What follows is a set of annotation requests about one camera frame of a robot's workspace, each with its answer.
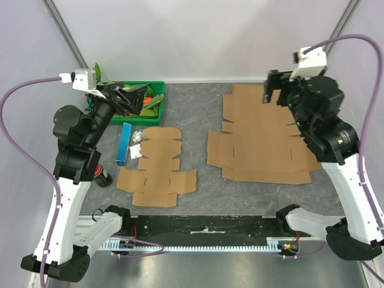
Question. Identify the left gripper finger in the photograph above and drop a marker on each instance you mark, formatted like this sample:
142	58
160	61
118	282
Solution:
137	96
121	96

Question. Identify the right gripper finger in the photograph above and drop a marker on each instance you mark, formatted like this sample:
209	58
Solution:
272	82
283	97

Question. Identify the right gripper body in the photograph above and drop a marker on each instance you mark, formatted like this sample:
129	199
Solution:
273	85

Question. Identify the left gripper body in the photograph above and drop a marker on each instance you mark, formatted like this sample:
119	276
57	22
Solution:
121	106

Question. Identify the large cardboard box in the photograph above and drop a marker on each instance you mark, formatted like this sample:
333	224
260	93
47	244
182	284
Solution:
259	142

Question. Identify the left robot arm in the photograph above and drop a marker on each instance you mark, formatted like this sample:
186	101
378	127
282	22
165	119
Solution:
62	255

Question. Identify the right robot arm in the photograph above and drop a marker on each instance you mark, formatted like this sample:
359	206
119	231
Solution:
315	104

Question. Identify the blue rectangular box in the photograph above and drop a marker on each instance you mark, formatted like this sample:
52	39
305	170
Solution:
122	152

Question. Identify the small cardboard box blank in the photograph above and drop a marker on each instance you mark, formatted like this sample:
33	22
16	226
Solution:
158	180

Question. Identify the orange toy carrot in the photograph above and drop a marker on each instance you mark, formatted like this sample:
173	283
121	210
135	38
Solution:
147	100

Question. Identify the green asparagus bundle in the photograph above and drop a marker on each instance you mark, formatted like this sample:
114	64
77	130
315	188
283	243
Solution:
158	99

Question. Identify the green lettuce leaf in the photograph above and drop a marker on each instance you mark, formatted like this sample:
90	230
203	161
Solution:
145	113

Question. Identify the green plastic tray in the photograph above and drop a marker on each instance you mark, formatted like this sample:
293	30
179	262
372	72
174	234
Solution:
155	88

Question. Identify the clear plastic bag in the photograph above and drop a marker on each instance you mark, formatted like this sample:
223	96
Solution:
137	136

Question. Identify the small white plastic packet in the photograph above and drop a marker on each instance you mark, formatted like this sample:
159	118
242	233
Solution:
135	151

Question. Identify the dark soda bottle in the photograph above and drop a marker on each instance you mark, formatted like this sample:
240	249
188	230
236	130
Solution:
101	177

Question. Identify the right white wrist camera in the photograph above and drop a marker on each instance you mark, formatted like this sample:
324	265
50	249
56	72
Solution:
309	64

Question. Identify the right aluminium frame post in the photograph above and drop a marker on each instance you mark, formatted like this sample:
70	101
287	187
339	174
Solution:
346	16

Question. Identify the aluminium frame post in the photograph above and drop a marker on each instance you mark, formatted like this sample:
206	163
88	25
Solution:
346	16
63	29

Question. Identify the left aluminium frame post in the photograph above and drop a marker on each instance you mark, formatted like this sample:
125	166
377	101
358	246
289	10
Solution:
63	29

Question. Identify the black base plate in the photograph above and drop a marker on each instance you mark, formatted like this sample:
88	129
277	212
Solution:
205	229

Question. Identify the slotted cable duct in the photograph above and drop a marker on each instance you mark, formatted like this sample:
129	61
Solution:
270	246

